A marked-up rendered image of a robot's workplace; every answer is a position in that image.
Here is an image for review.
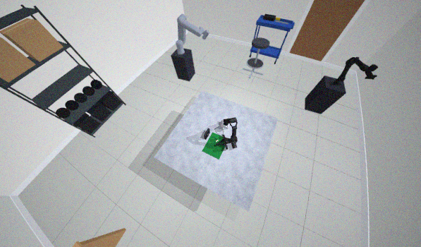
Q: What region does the green circuit board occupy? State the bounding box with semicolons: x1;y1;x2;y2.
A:
202;132;225;159

